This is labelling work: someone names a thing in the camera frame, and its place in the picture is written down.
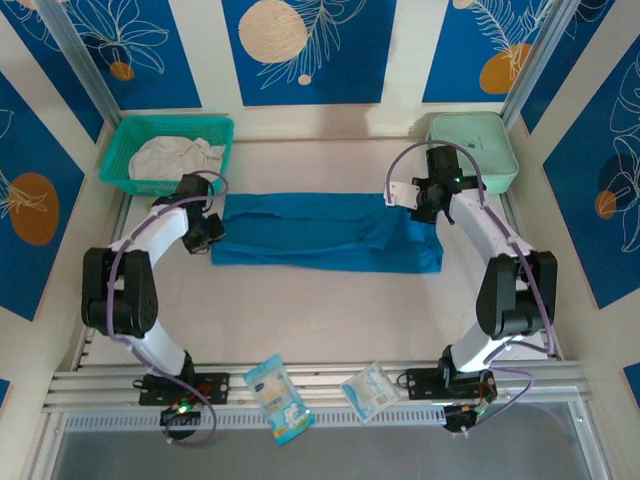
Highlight blue t-shirt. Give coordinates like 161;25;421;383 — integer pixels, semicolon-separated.
210;192;445;275

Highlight mint green zip case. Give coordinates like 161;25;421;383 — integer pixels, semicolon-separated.
425;110;520;196

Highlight white t-shirt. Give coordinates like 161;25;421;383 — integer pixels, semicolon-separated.
128;135;226;182

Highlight teal plastic basket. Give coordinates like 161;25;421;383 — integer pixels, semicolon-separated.
98;115;236;196

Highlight blue yellow snack packet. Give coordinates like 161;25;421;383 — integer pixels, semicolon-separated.
243;354;316;448

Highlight white blue plastic packet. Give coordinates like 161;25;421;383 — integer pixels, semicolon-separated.
340;362;401;425

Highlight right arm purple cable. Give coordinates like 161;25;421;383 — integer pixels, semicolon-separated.
385;140;557;437

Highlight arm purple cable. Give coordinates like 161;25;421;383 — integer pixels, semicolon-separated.
102;169;230;447
385;140;557;437

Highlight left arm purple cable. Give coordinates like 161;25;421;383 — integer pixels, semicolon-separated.
102;169;230;447

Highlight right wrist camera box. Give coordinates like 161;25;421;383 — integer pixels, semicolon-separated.
383;180;421;209

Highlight blue floral wall panel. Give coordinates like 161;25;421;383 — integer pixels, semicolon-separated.
422;0;566;105
0;9;105;144
519;0;619;135
542;34;640;311
222;0;399;107
0;72;86;322
62;0;204;111

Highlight aluminium corner post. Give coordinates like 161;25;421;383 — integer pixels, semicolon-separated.
501;0;584;126
34;0;124;126

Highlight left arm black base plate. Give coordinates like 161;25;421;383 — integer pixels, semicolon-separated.
138;372;231;406

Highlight aluminium table frame rails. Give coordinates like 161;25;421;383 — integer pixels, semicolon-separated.
42;189;596;416

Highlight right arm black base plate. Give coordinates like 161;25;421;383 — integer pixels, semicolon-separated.
405;367;496;401

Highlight grey slotted cable duct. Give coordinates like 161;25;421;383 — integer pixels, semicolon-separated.
62;405;581;434

